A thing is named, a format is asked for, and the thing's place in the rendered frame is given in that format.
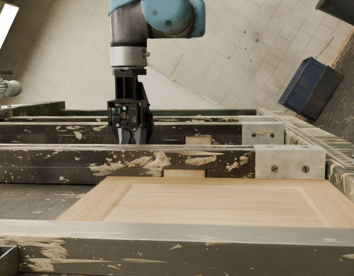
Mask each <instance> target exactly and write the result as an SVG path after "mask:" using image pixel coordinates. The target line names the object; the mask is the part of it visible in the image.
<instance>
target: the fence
mask: <svg viewBox="0 0 354 276"><path fill-rule="evenodd" d="M0 245H16V246H18V259H19V272H34V273H61V274H89V275H116V276H354V228H323V227H281V226H239V225H197V224H175V223H133V222H91V221H49V220H7V219H0Z"/></svg>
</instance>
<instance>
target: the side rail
mask: <svg viewBox="0 0 354 276"><path fill-rule="evenodd" d="M255 111H256V109H254V108H252V109H150V113H153V116H255ZM114 112H115V109H112V114H113V113H114ZM61 115H62V116H107V110H61Z"/></svg>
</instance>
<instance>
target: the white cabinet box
mask: <svg viewBox="0 0 354 276"><path fill-rule="evenodd" d="M144 69H147V75H138V81H139V82H142V83H143V86H144V89H145V92H146V95H147V98H148V101H149V103H150V106H149V109H227V108H225V107H224V106H222V105H220V104H218V103H217V102H215V101H213V100H212V99H210V98H208V97H206V96H205V95H203V94H201V93H199V92H198V91H196V90H194V89H192V88H191V87H189V86H188V85H186V84H184V83H183V82H181V81H179V80H177V79H176V78H174V77H172V76H170V75H169V74H167V73H165V72H163V71H162V70H160V69H159V68H157V67H155V66H153V65H152V64H150V63H148V62H147V66H146V67H144Z"/></svg>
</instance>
